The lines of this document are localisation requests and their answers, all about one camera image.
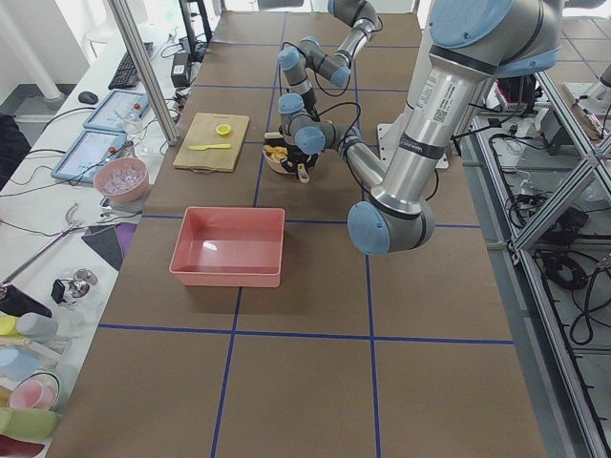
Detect blue teach pendant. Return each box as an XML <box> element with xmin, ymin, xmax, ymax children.
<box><xmin>51</xmin><ymin>130</ymin><xmax>127</xmax><ymax>184</ymax></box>
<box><xmin>82</xmin><ymin>89</ymin><xmax>150</xmax><ymax>132</ymax></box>

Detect metal tongs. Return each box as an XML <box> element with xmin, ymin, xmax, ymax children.
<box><xmin>0</xmin><ymin>201</ymin><xmax>116</xmax><ymax>287</ymax></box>

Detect wooden cutting board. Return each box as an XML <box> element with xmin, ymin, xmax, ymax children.
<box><xmin>173</xmin><ymin>113</ymin><xmax>250</xmax><ymax>173</ymax></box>

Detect pink cup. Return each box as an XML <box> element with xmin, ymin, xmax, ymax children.
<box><xmin>9</xmin><ymin>374</ymin><xmax>60</xmax><ymax>410</ymax></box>

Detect black computer mouse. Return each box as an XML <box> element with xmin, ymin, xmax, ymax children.
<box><xmin>77</xmin><ymin>91</ymin><xmax>99</xmax><ymax>105</ymax></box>

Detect beige hand brush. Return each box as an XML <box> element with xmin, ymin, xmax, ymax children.
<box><xmin>263</xmin><ymin>132</ymin><xmax>284</xmax><ymax>143</ymax></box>

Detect brown toy potato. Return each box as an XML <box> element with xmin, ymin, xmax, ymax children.
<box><xmin>263</xmin><ymin>145</ymin><xmax>288</xmax><ymax>162</ymax></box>

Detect yellow lemon slices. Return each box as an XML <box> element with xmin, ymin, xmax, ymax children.
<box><xmin>215</xmin><ymin>124</ymin><xmax>232</xmax><ymax>136</ymax></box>

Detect yellow plastic knife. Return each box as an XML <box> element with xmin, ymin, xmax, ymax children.
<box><xmin>187</xmin><ymin>143</ymin><xmax>232</xmax><ymax>152</ymax></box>

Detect pink bowl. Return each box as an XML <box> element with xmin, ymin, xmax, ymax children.
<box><xmin>94</xmin><ymin>157</ymin><xmax>149</xmax><ymax>203</ymax></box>

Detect beige plastic dustpan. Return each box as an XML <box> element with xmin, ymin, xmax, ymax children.
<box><xmin>263</xmin><ymin>144</ymin><xmax>320</xmax><ymax>184</ymax></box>

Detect green cup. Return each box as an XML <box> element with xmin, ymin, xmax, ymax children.
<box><xmin>1</xmin><ymin>407</ymin><xmax>60</xmax><ymax>443</ymax></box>

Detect aluminium frame post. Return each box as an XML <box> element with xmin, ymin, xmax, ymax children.
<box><xmin>108</xmin><ymin>0</ymin><xmax>179</xmax><ymax>146</ymax></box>

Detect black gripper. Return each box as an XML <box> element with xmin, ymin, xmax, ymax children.
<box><xmin>284</xmin><ymin>143</ymin><xmax>319</xmax><ymax>173</ymax></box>
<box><xmin>303</xmin><ymin>97</ymin><xmax>320</xmax><ymax>122</ymax></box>

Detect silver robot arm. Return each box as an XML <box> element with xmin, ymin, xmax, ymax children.
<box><xmin>278</xmin><ymin>1</ymin><xmax>563</xmax><ymax>255</ymax></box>
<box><xmin>278</xmin><ymin>0</ymin><xmax>383</xmax><ymax>121</ymax></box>

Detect upper blue teach pendant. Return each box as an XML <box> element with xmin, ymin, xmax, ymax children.
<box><xmin>82</xmin><ymin>89</ymin><xmax>150</xmax><ymax>132</ymax></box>

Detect lower blue teach pendant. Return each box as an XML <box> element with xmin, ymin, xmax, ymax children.
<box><xmin>51</xmin><ymin>130</ymin><xmax>127</xmax><ymax>184</ymax></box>

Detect grey cup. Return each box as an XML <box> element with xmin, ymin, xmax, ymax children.
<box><xmin>16</xmin><ymin>312</ymin><xmax>58</xmax><ymax>343</ymax></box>

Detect pink plastic bin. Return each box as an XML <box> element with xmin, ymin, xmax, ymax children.
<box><xmin>169</xmin><ymin>206</ymin><xmax>285</xmax><ymax>287</ymax></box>

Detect black keyboard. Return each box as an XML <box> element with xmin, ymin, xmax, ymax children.
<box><xmin>108</xmin><ymin>52</ymin><xmax>140</xmax><ymax>90</ymax></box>

